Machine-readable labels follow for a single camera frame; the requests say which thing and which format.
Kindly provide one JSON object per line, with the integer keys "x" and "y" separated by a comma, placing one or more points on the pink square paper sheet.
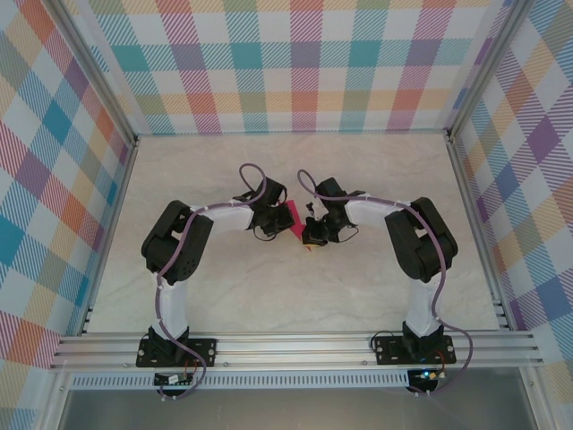
{"x": 293, "y": 207}

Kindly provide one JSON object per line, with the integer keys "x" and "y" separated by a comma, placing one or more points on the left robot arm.
{"x": 172, "y": 251}

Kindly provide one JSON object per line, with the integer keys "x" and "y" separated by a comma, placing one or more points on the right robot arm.
{"x": 425, "y": 246}

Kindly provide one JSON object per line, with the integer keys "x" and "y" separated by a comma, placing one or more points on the grey metal panel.
{"x": 291, "y": 412}

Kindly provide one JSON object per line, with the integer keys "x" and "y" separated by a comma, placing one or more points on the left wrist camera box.
{"x": 274, "y": 190}

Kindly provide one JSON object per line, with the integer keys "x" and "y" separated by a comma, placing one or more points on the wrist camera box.
{"x": 332, "y": 188}
{"x": 274, "y": 190}

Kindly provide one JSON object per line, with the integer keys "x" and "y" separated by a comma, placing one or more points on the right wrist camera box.
{"x": 332, "y": 188}

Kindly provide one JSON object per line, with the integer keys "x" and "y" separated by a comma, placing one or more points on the thin aluminium rail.
{"x": 291, "y": 132}

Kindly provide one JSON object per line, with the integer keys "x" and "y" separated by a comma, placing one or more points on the aluminium mounting rail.
{"x": 291, "y": 351}

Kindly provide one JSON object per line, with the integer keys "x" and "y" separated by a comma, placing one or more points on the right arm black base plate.
{"x": 389, "y": 351}

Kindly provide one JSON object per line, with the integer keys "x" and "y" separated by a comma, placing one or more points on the aluminium side rail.
{"x": 465, "y": 188}
{"x": 122, "y": 188}

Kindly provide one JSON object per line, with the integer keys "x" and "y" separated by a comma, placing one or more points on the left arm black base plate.
{"x": 201, "y": 351}

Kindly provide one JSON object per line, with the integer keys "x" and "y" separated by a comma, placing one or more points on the aluminium frame post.
{"x": 483, "y": 67}
{"x": 105, "y": 83}

